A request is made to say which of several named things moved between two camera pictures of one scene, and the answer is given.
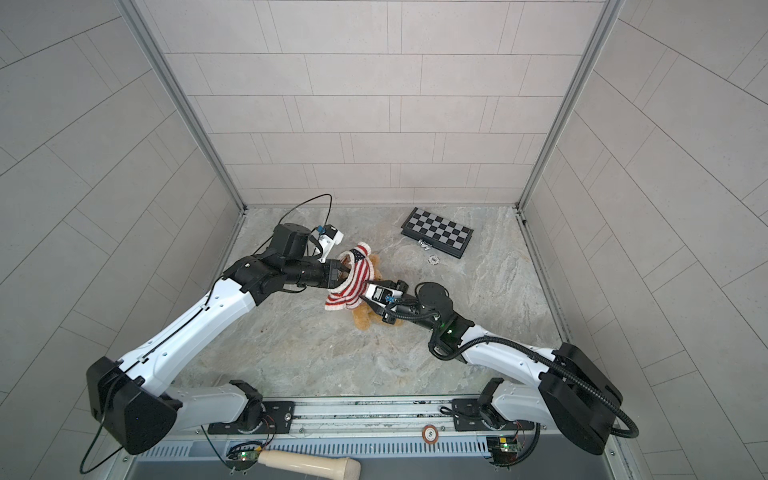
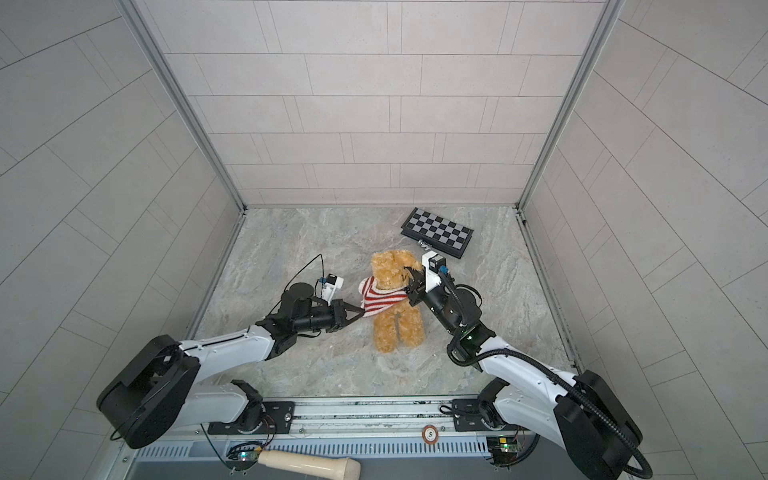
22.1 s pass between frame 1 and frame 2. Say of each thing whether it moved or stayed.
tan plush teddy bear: moved
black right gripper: moved
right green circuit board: stayed
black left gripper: moved
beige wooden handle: stayed
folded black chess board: stayed
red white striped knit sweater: moved
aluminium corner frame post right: stayed
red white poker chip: stayed
